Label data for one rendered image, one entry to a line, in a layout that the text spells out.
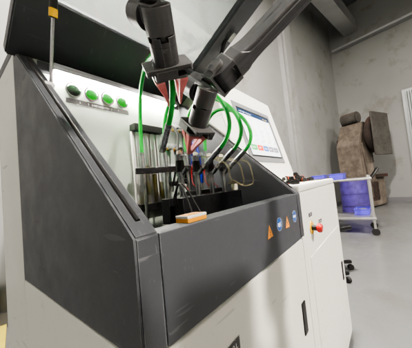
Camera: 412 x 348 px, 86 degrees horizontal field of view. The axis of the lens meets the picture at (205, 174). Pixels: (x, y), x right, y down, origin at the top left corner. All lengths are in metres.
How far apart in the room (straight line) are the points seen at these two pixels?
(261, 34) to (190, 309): 0.61
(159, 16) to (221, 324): 0.57
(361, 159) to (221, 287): 6.77
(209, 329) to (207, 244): 0.14
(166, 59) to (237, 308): 0.52
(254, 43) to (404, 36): 8.84
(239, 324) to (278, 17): 0.69
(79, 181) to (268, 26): 0.55
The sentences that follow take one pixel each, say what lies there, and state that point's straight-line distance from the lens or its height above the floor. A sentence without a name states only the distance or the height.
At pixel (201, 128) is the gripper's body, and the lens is 0.64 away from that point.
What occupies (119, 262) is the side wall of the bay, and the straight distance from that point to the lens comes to 0.35.
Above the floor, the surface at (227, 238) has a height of 0.90.
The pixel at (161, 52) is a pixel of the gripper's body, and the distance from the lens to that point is 0.52.
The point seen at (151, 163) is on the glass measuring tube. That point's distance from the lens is 0.99.
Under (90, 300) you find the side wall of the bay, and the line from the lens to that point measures 0.47.
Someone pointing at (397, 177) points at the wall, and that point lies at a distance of 8.73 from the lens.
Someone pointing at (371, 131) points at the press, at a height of 1.98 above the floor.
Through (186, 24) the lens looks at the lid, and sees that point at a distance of 1.05.
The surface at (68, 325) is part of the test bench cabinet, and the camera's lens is 0.59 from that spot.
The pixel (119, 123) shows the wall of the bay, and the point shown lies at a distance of 0.97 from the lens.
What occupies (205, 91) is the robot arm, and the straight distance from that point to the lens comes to 0.61.
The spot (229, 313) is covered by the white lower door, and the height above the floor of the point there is 0.76.
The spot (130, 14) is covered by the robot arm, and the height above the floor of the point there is 1.37.
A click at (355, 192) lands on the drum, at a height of 0.55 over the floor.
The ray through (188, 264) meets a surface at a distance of 0.38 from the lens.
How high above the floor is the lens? 1.01
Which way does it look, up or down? 3 degrees up
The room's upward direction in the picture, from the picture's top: 6 degrees counter-clockwise
